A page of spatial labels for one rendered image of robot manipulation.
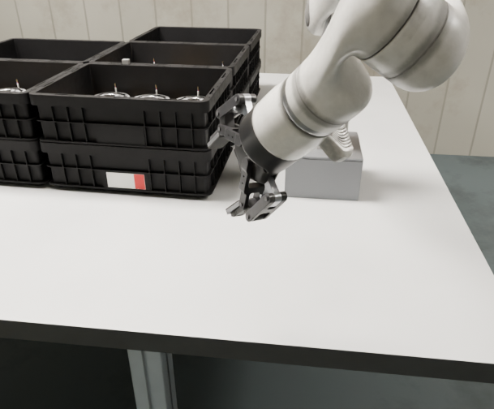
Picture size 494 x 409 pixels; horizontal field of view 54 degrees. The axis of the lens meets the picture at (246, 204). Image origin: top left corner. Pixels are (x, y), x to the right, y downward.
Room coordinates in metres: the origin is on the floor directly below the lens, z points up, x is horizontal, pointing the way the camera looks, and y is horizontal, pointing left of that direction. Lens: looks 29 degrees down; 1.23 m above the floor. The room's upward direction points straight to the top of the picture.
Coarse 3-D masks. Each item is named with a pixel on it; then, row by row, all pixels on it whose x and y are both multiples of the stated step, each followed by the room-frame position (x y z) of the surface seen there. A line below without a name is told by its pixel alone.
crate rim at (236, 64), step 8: (120, 48) 1.51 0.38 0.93; (248, 48) 1.51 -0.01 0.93; (104, 56) 1.39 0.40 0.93; (240, 56) 1.39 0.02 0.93; (144, 64) 1.29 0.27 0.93; (152, 64) 1.29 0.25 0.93; (160, 64) 1.29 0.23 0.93; (168, 64) 1.29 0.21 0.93; (176, 64) 1.29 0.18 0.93; (232, 64) 1.29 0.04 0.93; (240, 64) 1.36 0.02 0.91; (232, 72) 1.26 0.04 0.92
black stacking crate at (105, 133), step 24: (96, 72) 1.29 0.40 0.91; (120, 72) 1.28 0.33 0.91; (144, 72) 1.27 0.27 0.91; (168, 72) 1.26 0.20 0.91; (192, 72) 1.25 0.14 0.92; (216, 72) 1.24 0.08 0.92; (168, 96) 1.26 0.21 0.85; (48, 120) 1.02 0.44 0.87; (72, 120) 1.01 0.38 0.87; (96, 120) 1.01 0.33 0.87; (120, 120) 1.00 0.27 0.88; (144, 120) 0.98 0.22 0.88; (168, 120) 0.98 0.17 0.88; (192, 120) 0.97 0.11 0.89; (216, 120) 1.08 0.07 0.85; (120, 144) 0.99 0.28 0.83; (144, 144) 0.98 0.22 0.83; (168, 144) 0.98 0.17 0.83; (192, 144) 0.97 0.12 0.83
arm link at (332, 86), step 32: (352, 0) 0.38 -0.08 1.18; (384, 0) 0.36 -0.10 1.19; (416, 0) 0.37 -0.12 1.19; (352, 32) 0.37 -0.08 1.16; (384, 32) 0.36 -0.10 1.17; (320, 64) 0.40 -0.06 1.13; (352, 64) 0.43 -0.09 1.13; (288, 96) 0.44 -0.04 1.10; (320, 96) 0.41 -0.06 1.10; (352, 96) 0.41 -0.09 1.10; (320, 128) 0.43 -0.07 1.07
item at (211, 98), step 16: (96, 64) 1.29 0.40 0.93; (112, 64) 1.29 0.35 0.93; (128, 64) 1.29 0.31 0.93; (224, 80) 1.13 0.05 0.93; (32, 96) 1.01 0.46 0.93; (48, 96) 1.01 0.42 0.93; (64, 96) 1.00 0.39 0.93; (80, 96) 1.00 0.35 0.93; (96, 96) 1.00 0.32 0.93; (112, 96) 1.00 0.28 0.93; (208, 96) 1.00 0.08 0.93; (176, 112) 0.97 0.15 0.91; (192, 112) 0.96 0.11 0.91
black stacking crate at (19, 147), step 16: (0, 144) 1.03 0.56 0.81; (16, 144) 1.02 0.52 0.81; (32, 144) 1.02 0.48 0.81; (0, 160) 1.04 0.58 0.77; (16, 160) 1.04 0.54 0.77; (32, 160) 1.03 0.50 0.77; (48, 160) 1.06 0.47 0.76; (0, 176) 1.05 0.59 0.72; (16, 176) 1.03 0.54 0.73; (32, 176) 1.03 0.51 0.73; (48, 176) 1.05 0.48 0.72
